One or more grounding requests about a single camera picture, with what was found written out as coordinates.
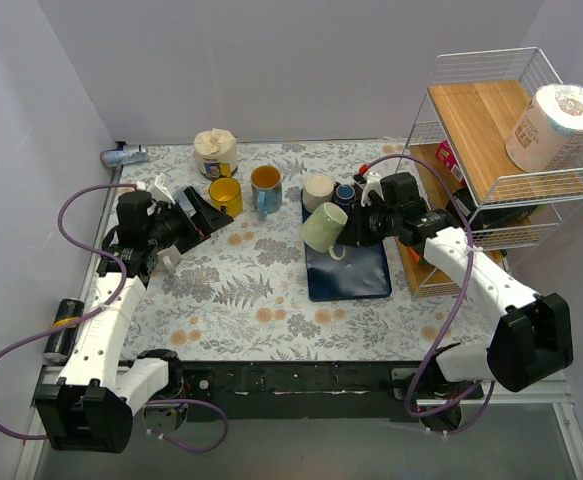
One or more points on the plastic bottle in corner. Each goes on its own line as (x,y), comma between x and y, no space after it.
(124,155)

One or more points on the white wire shelf rack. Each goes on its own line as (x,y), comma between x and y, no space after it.
(477,98)

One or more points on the black green package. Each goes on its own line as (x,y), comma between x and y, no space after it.
(485,219)

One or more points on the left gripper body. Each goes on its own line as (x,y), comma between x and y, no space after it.
(191,223)

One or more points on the white round mug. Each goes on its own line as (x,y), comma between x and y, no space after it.
(169,258)

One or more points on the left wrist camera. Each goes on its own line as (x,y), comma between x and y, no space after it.
(159,190)

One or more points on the dark blue tray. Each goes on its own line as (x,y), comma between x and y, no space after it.
(362,274)

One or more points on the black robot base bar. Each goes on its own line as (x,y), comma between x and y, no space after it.
(276,390)

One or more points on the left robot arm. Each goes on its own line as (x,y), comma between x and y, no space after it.
(90,406)

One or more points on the pink box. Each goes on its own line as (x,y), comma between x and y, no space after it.
(446,156)

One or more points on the pale green mug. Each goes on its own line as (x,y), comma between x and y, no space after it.
(322,228)

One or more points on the light blue patterned mug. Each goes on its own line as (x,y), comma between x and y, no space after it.
(266,185)

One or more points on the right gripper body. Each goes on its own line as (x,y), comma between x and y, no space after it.
(356,229)

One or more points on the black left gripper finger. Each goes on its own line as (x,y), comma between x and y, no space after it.
(213,220)
(193,205)

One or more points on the yellow mug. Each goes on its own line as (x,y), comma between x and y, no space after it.
(226,195)

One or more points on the cream upside-down mug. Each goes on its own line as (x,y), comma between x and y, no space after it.
(317,189)

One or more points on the black can yellow label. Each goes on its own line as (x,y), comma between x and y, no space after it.
(60,344)

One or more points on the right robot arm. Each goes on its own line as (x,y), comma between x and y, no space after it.
(532,338)

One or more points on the orange box front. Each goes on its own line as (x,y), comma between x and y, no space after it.
(418,258)

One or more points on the wrapped toilet paper roll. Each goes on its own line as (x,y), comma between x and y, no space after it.
(549,133)

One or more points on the dark blue small mug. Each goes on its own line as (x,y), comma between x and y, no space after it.
(344,195)

